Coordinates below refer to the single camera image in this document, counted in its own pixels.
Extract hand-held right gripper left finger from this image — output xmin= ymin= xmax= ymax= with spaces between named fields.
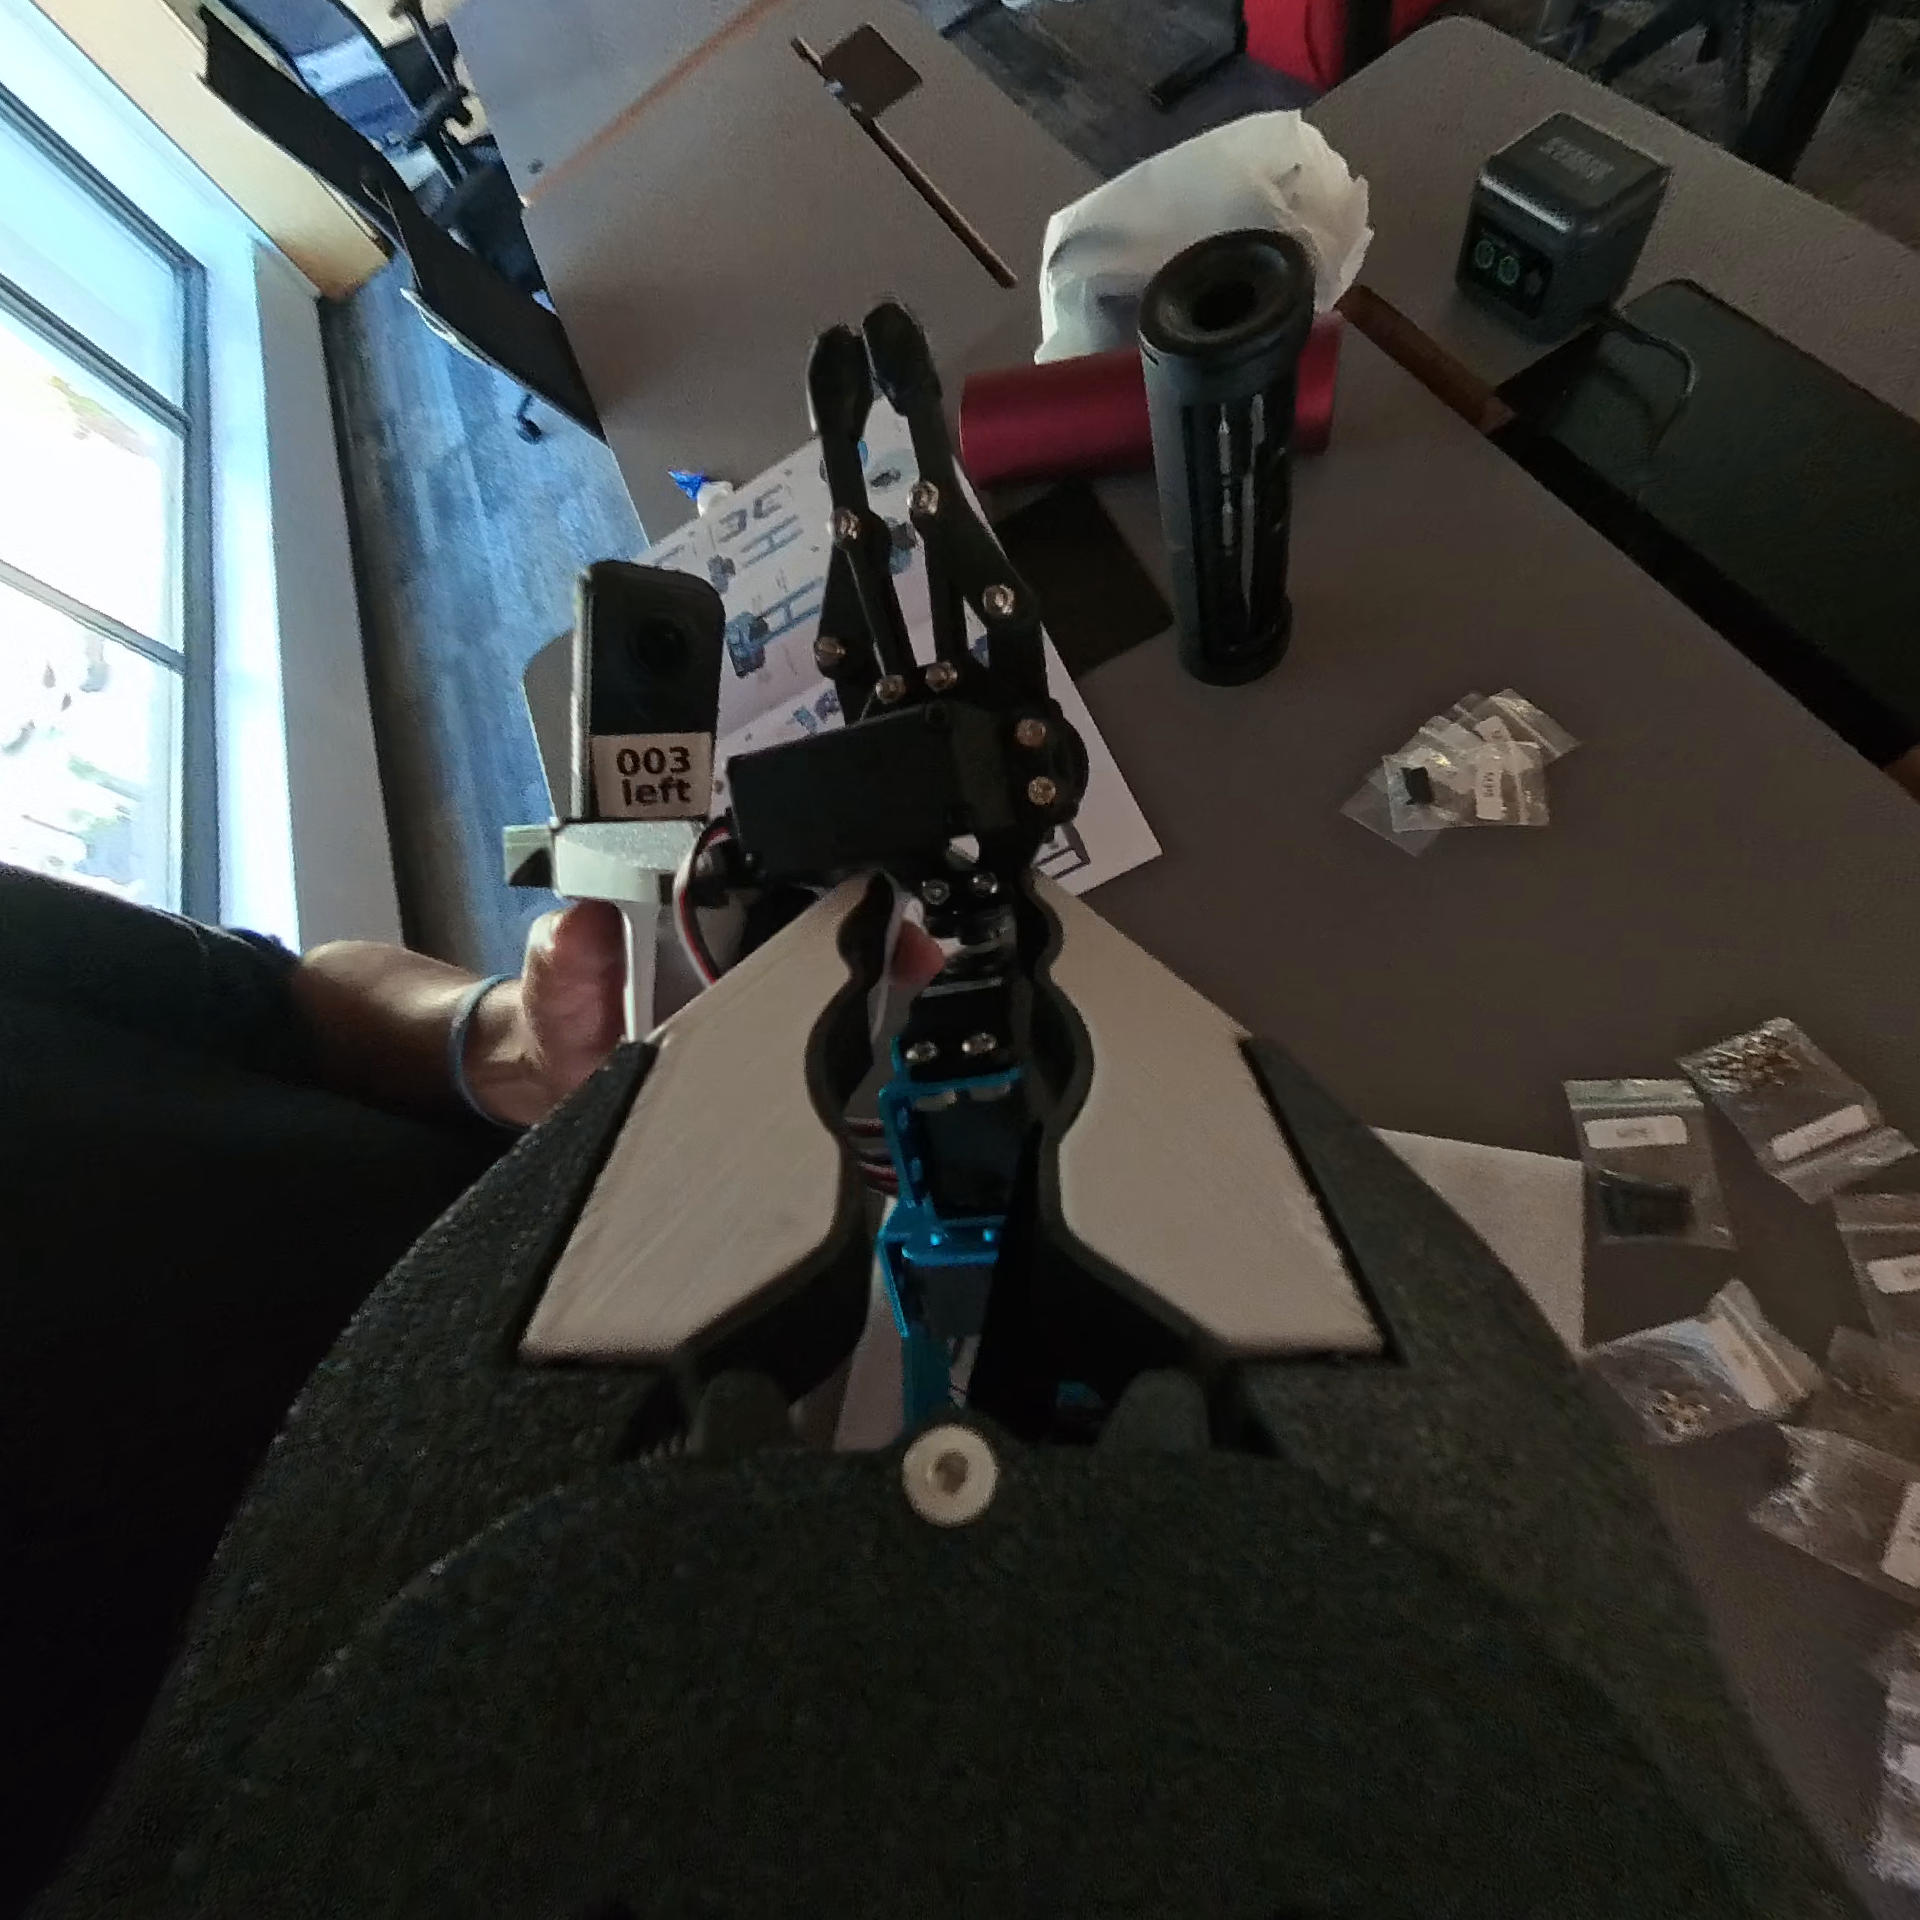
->
xmin=517 ymin=874 xmax=906 ymax=1368

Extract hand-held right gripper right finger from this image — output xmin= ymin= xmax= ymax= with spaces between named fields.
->
xmin=1030 ymin=883 xmax=1408 ymax=1366

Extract black and blue toy robot arm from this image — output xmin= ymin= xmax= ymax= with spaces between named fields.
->
xmin=720 ymin=299 xmax=1104 ymax=1448

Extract person's left forearm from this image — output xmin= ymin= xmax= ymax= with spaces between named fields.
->
xmin=0 ymin=861 xmax=506 ymax=1277

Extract grey desk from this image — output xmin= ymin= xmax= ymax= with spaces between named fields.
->
xmin=630 ymin=15 xmax=1920 ymax=1920

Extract person's left hand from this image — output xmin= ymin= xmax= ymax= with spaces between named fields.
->
xmin=478 ymin=903 xmax=634 ymax=1128

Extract printed instruction sheet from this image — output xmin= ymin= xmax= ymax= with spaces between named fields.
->
xmin=661 ymin=461 xmax=1166 ymax=888

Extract blue wristband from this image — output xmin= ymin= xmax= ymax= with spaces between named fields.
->
xmin=447 ymin=972 xmax=520 ymax=1127

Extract neighbouring grey table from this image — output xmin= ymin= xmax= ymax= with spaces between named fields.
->
xmin=517 ymin=0 xmax=1085 ymax=541

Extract small clear parts bag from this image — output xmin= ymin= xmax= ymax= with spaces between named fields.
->
xmin=1437 ymin=687 xmax=1587 ymax=829
xmin=1342 ymin=718 xmax=1469 ymax=860

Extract black square card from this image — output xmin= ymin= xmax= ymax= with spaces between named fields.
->
xmin=990 ymin=486 xmax=1174 ymax=682

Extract red cylinder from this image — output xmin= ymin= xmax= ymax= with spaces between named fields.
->
xmin=959 ymin=310 xmax=1346 ymax=484

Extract pile of small parts bags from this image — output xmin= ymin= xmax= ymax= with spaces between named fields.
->
xmin=1558 ymin=1018 xmax=1920 ymax=1706

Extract window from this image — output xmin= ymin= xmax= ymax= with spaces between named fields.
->
xmin=0 ymin=82 xmax=301 ymax=940

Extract black cylindrical screwdriver case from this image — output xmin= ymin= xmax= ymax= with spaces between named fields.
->
xmin=1133 ymin=237 xmax=1326 ymax=687

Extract crumpled white tissue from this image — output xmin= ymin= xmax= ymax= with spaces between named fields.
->
xmin=1035 ymin=107 xmax=1375 ymax=370

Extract black flat pad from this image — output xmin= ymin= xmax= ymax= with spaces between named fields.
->
xmin=1498 ymin=277 xmax=1920 ymax=771

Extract black charger box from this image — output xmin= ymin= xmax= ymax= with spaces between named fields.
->
xmin=1456 ymin=112 xmax=1676 ymax=341

